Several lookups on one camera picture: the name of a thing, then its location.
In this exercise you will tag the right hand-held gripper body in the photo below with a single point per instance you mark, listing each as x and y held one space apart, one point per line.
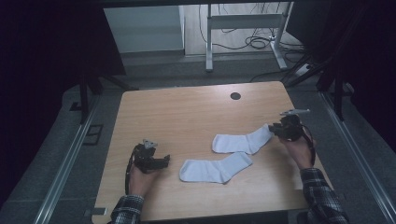
290 127

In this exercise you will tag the person's right hand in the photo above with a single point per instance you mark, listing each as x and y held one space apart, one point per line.
299 152

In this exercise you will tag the white metal desk frame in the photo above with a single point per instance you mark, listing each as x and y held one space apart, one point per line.
243 21

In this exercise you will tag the white sock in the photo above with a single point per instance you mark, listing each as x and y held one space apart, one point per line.
239 142
214 169

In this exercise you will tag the black square floor socket frame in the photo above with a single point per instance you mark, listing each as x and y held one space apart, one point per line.
93 134

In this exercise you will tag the person's left hand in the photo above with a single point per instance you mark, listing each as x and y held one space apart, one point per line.
141 183

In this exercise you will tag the white panel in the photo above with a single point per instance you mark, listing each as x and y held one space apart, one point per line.
143 29

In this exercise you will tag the white power strip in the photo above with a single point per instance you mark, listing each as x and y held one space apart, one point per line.
302 70

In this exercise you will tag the black metal stand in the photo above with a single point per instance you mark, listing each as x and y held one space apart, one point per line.
83 96
337 93

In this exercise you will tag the grey metal floor rail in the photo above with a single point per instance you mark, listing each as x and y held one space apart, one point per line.
358 161
62 168

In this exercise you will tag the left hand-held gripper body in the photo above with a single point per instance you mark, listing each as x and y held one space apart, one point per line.
144 155

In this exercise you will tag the dark curtain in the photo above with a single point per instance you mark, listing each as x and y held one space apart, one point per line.
367 56
46 62

